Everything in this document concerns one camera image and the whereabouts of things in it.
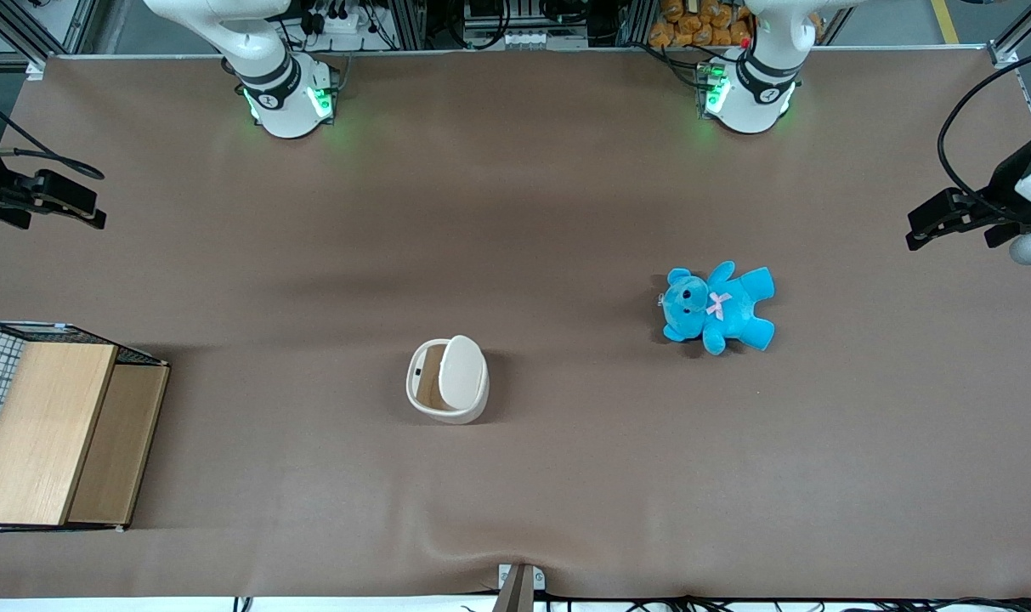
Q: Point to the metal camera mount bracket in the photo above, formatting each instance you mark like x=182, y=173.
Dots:
x=519, y=586

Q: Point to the brown table cover mat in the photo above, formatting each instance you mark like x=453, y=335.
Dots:
x=515, y=212

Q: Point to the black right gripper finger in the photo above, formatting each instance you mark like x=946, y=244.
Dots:
x=52, y=212
x=66, y=191

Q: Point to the light wooden board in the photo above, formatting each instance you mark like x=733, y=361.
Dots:
x=43, y=425

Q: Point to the white electrical device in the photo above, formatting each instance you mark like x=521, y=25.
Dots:
x=523, y=38

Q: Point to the orange plush toy pile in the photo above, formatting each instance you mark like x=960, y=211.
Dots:
x=693, y=21

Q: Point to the aluminium frame profile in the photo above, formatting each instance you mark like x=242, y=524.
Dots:
x=22, y=30
x=1021, y=34

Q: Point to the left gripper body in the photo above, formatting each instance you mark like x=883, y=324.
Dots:
x=1002, y=185

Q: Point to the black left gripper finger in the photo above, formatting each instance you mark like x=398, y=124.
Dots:
x=948, y=229
x=948, y=206

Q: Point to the dark wooden board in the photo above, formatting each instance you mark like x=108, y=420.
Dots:
x=116, y=442

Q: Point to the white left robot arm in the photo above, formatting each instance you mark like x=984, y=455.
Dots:
x=757, y=102

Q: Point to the white power strip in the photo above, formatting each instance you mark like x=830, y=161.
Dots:
x=345, y=21

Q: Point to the blue teddy bear plush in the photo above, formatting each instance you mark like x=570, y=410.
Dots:
x=719, y=308

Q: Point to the white trash can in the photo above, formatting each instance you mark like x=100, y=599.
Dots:
x=447, y=415

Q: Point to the white trash can lid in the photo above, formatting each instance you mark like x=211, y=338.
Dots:
x=464, y=374

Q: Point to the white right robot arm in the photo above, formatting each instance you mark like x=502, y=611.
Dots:
x=286, y=102

